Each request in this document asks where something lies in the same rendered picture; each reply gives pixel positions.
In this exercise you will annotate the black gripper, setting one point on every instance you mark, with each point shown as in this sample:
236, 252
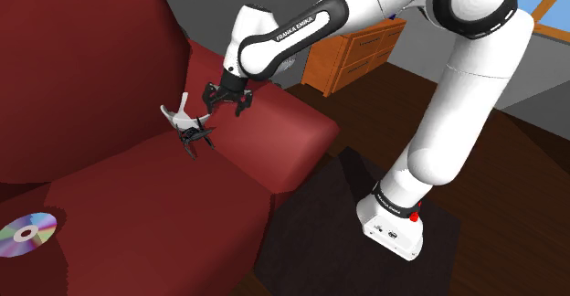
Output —
231, 84

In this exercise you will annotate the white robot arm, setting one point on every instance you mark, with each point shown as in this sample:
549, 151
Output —
458, 108

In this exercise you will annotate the black spider-shaped toy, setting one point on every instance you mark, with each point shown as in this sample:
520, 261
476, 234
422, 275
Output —
192, 134

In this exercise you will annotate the orange wooden chest of drawers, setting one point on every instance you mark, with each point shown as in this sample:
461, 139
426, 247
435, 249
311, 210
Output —
356, 54

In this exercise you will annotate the red sofa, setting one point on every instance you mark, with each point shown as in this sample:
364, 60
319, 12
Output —
133, 206

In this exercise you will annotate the iridescent compact disc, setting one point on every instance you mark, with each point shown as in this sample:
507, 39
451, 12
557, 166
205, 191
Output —
26, 234

